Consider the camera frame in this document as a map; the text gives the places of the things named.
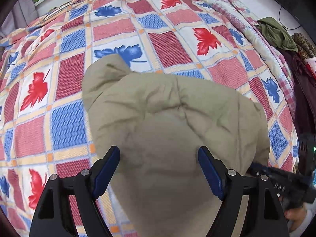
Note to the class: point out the leaf patterned checkered bedspread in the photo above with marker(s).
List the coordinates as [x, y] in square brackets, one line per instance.
[44, 128]

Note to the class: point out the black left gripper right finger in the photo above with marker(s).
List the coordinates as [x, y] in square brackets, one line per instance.
[264, 215]

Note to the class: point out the dark maroon garment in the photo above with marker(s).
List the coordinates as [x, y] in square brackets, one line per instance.
[304, 90]

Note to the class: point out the person's right hand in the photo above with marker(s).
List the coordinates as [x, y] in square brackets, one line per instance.
[296, 215]

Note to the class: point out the pink floral quilt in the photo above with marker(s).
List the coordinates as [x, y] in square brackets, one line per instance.
[245, 21]

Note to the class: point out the white right sleeve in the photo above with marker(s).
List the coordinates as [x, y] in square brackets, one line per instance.
[303, 227]

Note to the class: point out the dark green cloth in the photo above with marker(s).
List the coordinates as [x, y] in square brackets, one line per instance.
[275, 34]

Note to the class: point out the olive green puffer jacket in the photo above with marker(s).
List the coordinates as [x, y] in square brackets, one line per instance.
[159, 121]

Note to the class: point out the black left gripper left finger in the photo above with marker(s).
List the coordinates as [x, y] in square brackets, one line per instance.
[53, 214]

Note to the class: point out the leopard print cloth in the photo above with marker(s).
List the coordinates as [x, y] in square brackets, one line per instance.
[305, 49]

